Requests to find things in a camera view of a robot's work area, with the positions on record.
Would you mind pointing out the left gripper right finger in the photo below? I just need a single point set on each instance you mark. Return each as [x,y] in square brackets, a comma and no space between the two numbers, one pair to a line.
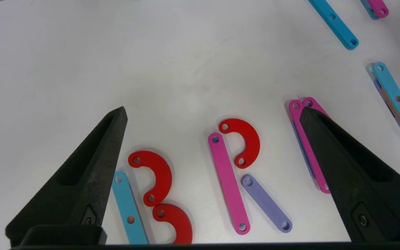
[370,194]

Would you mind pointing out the short purple bar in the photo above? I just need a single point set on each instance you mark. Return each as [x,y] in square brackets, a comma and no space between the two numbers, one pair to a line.
[266,205]

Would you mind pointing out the pink bar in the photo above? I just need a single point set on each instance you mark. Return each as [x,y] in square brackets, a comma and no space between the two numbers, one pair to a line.
[316,106]
[227,184]
[307,152]
[378,8]

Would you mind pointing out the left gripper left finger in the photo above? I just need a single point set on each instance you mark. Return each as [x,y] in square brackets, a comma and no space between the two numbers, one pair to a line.
[78,194]

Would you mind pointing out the blue bar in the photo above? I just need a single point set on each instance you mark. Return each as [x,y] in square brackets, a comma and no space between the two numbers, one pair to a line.
[340,26]
[127,205]
[392,90]

